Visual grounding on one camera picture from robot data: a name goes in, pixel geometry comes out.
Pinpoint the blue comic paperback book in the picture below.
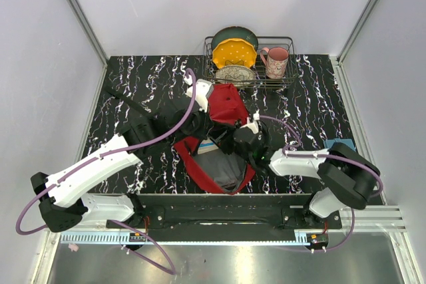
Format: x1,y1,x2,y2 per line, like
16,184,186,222
197,139,218,154

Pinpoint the red student backpack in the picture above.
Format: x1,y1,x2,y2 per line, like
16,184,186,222
103,83,257,196

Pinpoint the black wire dish rack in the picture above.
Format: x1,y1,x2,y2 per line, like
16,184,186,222
202,35,297,87

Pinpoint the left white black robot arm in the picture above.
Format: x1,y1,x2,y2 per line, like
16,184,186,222
31,96,212,232

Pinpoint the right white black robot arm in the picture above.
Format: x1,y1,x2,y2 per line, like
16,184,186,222
230,123,383,229

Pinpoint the grey patterned small plate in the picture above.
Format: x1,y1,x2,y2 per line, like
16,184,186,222
215,65,256,86

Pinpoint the blue card wallet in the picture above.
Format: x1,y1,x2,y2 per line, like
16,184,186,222
323,138,356,151

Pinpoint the yellow dotted plate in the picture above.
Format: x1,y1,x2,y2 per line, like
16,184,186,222
212,38,257,69

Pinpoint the pink patterned mug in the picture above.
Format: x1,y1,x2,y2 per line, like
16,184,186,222
260,47,290,79

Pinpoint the dark green plate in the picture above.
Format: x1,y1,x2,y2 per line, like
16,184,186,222
211,26,258,51

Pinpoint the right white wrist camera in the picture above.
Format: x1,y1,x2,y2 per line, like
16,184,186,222
244,111,260,134

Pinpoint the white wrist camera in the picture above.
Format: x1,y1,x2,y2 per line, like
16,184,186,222
244,111,260,134
186,79,214,112

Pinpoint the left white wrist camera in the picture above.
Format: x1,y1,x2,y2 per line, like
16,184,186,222
186,79,214,112

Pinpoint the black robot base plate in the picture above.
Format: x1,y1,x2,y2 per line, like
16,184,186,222
123,194,342,231

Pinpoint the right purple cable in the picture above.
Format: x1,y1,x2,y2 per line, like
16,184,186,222
258,114,384,253

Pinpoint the purple cable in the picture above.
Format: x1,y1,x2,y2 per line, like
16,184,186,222
15,68,197,275
258,114,384,253

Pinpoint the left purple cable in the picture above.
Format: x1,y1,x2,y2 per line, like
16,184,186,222
15,68,197,275

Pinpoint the aluminium frame rail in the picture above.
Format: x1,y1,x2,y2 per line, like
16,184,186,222
67,0,109,65

